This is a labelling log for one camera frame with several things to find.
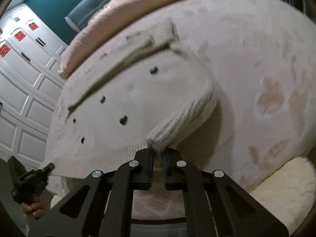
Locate dark green pillow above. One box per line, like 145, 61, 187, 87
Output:
65, 0, 129, 33

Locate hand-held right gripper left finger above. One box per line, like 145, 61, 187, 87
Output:
28, 148, 155, 237

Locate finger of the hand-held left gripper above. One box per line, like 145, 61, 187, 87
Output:
43, 162, 55, 176

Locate beige towel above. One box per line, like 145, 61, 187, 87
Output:
41, 20, 220, 178

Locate person's left hand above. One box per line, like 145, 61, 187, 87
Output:
21, 200, 46, 221

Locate pink floral blanket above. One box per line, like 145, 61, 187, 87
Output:
46, 0, 316, 220

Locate cream fluffy rug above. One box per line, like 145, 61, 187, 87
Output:
249, 157, 316, 235

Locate white panelled wardrobe doors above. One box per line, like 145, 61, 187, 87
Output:
0, 4, 69, 171

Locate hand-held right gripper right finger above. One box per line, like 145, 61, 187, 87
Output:
162, 149, 289, 237

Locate pink duvet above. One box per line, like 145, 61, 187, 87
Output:
58, 0, 237, 79

